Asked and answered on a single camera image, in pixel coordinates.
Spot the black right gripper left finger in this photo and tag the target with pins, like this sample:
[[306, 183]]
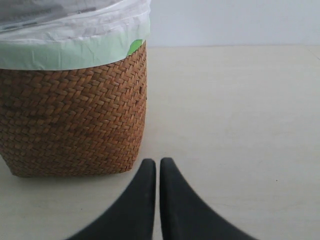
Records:
[[131, 216]]

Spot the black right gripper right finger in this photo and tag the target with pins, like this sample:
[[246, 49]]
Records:
[[184, 215]]

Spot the brown woven wicker basket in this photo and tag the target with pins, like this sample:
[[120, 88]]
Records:
[[83, 122]]

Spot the white green plastic bag liner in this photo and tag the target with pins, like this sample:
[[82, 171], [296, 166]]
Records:
[[58, 35]]

